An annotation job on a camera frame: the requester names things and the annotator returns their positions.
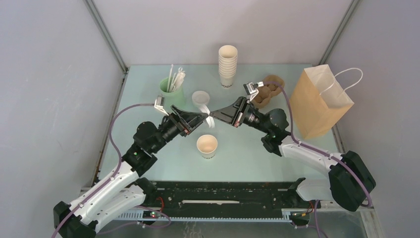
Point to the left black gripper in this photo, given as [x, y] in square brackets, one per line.
[185, 121]

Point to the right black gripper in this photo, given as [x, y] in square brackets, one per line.
[234, 114]

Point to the white plastic lids stack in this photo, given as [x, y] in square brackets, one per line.
[200, 98]

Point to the brown pulp cup carrier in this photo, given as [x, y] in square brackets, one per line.
[268, 91]

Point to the single white paper cup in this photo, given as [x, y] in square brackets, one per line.
[207, 145]

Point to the stack of paper cups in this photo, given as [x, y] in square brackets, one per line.
[227, 64]

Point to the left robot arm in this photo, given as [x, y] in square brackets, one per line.
[75, 218]

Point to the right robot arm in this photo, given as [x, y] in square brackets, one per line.
[350, 182]

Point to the green straw holder cup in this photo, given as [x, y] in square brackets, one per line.
[175, 98]

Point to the wrapped white straws bundle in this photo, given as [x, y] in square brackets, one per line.
[175, 79]

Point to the brown paper bag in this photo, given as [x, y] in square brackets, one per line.
[318, 101]

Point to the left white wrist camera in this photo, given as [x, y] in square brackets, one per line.
[159, 105]

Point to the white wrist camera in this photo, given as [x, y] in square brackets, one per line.
[159, 105]
[252, 89]

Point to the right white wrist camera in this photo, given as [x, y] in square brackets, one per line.
[252, 89]

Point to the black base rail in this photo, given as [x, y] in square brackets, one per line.
[146, 200]

